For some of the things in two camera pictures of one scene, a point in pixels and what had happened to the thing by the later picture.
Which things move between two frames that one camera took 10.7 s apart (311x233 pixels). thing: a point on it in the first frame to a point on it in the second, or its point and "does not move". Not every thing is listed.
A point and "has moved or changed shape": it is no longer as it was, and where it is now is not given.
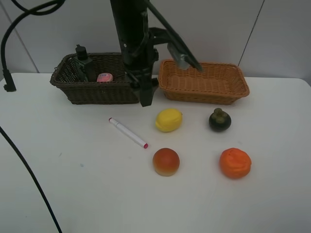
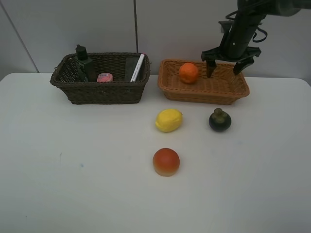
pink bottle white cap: [104, 77] does not move
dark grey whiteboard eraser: [180, 59] has moved or changed shape
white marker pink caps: [128, 133] has moved or changed shape
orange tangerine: [235, 163] to [188, 73]
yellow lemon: [168, 120] does not move
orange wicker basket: [218, 83] does not move
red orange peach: [166, 162] does not move
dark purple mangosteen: [219, 121] does not move
